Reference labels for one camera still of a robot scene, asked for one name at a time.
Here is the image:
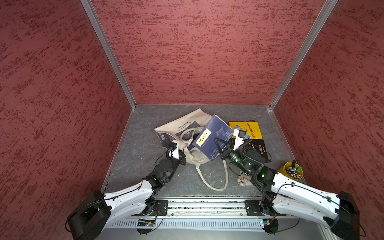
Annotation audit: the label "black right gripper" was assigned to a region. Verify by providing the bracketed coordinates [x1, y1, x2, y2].
[214, 137, 252, 176]

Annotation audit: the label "yellow spine book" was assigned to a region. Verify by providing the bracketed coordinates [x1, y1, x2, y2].
[229, 122, 263, 140]

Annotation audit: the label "beige canvas tote bag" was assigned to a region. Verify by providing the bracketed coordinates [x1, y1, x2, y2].
[155, 109, 229, 192]

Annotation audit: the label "black book yellow characters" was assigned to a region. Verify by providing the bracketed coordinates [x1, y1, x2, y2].
[250, 139, 272, 164]

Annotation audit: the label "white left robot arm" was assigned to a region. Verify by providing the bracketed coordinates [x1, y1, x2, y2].
[65, 151, 187, 240]

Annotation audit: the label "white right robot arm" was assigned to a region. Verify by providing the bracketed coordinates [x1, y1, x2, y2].
[217, 144, 365, 240]

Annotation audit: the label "crumpled white cloth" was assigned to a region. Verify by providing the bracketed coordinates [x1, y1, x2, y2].
[237, 175, 253, 187]

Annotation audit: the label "yellow pen cup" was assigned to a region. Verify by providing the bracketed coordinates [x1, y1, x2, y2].
[278, 160, 304, 181]

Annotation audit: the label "left circuit board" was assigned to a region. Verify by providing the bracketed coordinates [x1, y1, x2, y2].
[137, 219, 157, 228]

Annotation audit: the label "circuit board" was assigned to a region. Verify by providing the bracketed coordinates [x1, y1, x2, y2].
[137, 219, 157, 228]
[263, 219, 279, 234]

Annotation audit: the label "right circuit board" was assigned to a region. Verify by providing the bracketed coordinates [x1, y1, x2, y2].
[263, 219, 279, 234]

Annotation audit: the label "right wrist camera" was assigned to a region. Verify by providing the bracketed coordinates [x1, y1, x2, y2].
[234, 129, 250, 150]

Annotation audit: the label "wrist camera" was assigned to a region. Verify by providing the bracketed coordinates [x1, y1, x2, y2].
[234, 129, 250, 150]
[167, 141, 179, 160]

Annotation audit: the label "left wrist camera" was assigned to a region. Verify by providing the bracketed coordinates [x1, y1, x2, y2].
[167, 141, 179, 160]

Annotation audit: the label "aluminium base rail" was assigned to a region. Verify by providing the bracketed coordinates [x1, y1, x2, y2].
[103, 198, 317, 236]

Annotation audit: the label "right aluminium corner post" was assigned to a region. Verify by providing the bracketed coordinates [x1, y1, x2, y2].
[269, 0, 338, 112]

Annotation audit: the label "aluminium corner post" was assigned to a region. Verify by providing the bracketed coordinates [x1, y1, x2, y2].
[269, 0, 338, 112]
[81, 0, 137, 110]

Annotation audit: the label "left aluminium corner post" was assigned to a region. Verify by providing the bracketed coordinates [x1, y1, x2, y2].
[81, 0, 137, 110]

